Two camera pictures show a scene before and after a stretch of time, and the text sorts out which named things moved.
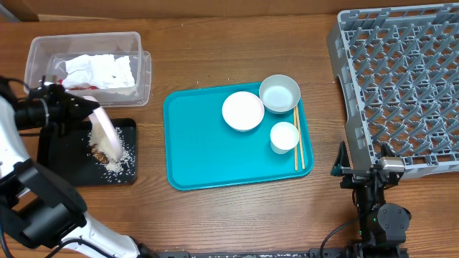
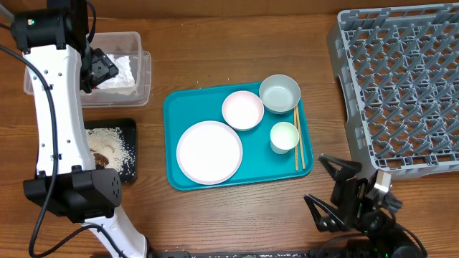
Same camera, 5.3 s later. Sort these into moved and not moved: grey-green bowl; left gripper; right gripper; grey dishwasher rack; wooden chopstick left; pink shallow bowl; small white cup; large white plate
Moved: left gripper; large white plate; right gripper
Not moved: wooden chopstick left; grey-green bowl; grey dishwasher rack; small white cup; pink shallow bowl
